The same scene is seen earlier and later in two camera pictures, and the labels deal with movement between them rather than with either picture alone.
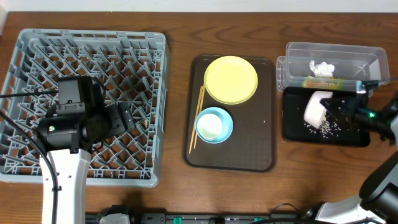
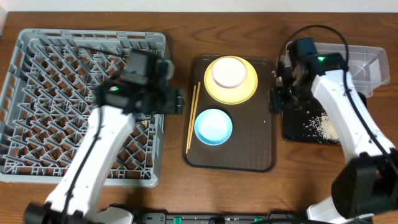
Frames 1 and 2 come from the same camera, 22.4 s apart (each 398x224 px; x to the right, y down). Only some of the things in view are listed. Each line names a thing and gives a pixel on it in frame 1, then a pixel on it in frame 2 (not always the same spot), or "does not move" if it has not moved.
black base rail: x=208 y=218 does not move
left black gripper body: x=125 y=115 → x=178 y=100
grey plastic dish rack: x=130 y=66 does not move
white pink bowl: x=314 y=112 → x=229 y=73
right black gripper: x=352 y=106 → x=277 y=100
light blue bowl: x=214 y=125 does not move
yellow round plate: x=231 y=80 does not move
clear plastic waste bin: x=330 y=66 does not move
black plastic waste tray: x=297 y=131 does not move
